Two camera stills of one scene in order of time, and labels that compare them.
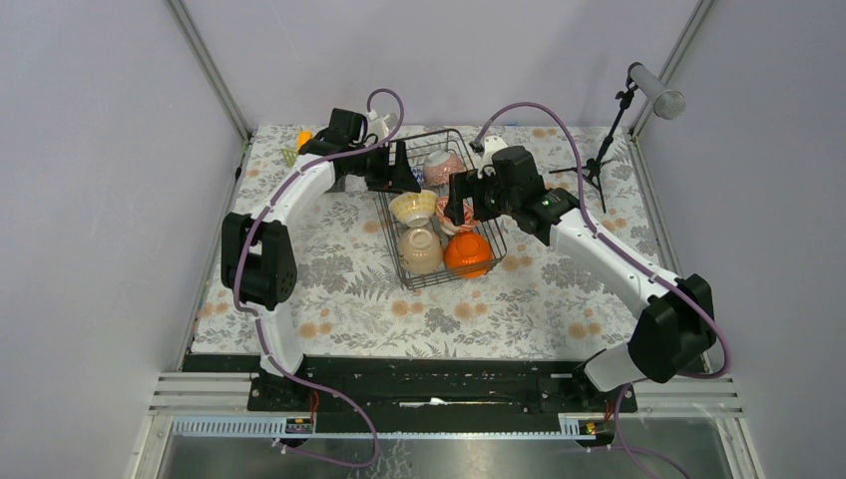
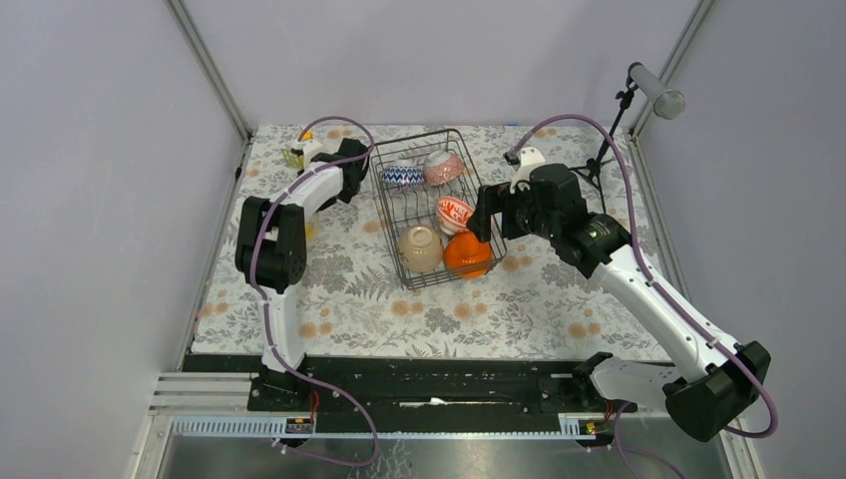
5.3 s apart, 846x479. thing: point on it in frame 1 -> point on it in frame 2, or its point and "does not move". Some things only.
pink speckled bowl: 438,166 does not move
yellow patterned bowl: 414,208 -> 311,231
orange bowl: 468,255 does not move
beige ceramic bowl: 420,250 does not move
